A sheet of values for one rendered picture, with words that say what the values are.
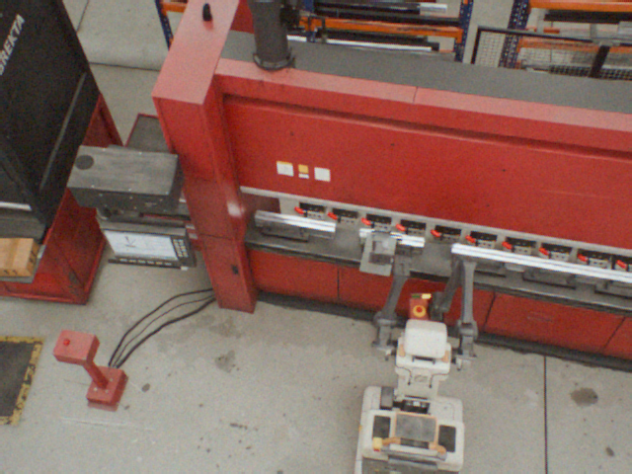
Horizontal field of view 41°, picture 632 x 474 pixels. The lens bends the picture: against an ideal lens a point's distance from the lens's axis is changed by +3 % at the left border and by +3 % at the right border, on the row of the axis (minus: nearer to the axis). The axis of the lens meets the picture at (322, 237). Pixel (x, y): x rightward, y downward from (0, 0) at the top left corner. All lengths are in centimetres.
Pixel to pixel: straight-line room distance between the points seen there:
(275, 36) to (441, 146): 97
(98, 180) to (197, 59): 76
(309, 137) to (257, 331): 196
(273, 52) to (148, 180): 87
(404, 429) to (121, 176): 198
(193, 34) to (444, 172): 143
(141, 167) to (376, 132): 117
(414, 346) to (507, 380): 155
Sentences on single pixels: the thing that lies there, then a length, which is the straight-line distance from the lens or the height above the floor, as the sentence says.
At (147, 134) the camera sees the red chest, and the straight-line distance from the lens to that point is 554.
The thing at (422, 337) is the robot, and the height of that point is 137.
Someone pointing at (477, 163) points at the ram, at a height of 189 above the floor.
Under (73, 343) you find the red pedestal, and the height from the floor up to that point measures 80.
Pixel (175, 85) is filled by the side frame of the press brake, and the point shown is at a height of 230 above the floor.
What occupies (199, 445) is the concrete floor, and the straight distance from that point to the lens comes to 554.
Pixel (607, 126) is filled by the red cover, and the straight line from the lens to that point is 390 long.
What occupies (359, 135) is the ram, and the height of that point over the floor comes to 198.
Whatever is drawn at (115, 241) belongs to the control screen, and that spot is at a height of 147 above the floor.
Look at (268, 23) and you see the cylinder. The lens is 378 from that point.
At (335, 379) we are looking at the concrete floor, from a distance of 560.
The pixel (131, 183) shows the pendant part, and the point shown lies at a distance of 413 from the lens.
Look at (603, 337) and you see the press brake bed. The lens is 546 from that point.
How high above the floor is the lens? 524
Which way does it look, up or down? 60 degrees down
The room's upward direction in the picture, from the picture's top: 3 degrees counter-clockwise
